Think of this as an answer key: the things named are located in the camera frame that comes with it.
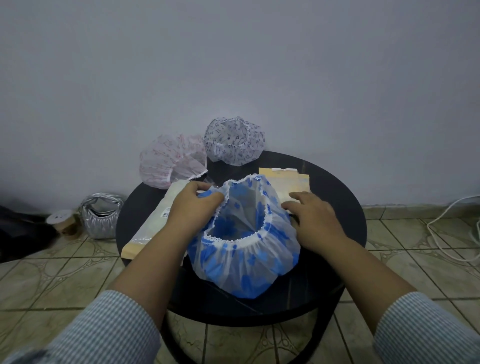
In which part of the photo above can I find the person's left hand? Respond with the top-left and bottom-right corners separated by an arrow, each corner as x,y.
163,181 -> 225,244

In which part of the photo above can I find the person's right hand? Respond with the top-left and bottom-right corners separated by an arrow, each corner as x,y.
281,191 -> 349,255

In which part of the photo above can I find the cream packet with barcode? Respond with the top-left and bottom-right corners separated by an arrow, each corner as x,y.
120,179 -> 192,260

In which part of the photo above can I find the stack of yellow small pouches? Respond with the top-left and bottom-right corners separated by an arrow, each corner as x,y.
258,167 -> 311,215

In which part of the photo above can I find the pink print shower cap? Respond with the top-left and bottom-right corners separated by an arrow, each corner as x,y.
139,134 -> 209,190

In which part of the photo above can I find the person's right forearm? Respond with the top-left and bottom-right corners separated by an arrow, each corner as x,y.
322,236 -> 480,364

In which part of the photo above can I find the person's left forearm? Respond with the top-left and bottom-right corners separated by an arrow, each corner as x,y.
0,226 -> 190,364

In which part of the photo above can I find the black round side table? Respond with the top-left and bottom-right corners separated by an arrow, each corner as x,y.
115,150 -> 368,364

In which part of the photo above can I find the silver quilted handbag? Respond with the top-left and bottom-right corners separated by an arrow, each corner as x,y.
78,193 -> 127,240

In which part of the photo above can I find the ribbon spool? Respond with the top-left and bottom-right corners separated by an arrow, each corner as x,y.
45,209 -> 82,241

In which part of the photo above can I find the black bag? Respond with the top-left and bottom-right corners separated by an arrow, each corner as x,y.
0,205 -> 57,263

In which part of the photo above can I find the white cable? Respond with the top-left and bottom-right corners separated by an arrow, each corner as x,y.
426,194 -> 480,267

